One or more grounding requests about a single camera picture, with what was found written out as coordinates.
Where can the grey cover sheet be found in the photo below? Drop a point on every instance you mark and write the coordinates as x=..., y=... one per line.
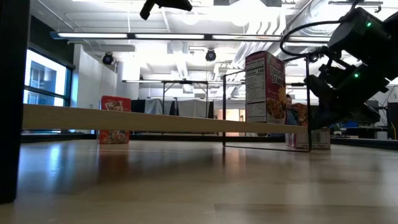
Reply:
x=192, y=109

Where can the grey ceiling duct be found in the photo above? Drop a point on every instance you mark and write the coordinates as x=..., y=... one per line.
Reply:
x=314, y=12

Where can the black ceiling spotlight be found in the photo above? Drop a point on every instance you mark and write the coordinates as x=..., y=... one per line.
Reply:
x=210, y=56
x=108, y=59

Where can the person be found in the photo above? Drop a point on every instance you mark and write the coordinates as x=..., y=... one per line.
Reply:
x=290, y=116

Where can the overhead light bar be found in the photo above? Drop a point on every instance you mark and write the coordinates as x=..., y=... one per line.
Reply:
x=169, y=36

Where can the black background table frame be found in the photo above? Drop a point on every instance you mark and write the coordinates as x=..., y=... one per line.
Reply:
x=186, y=82

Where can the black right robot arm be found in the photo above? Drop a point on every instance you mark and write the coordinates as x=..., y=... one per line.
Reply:
x=373, y=40

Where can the black cabinet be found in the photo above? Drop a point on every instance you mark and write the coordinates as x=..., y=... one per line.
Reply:
x=392, y=121

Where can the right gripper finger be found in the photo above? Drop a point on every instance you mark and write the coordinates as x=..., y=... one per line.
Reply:
x=323, y=118

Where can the red cereal box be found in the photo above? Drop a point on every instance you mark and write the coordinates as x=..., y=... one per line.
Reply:
x=115, y=104

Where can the purple cereal box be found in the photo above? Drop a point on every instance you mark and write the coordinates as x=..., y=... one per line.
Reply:
x=306, y=140
x=264, y=90

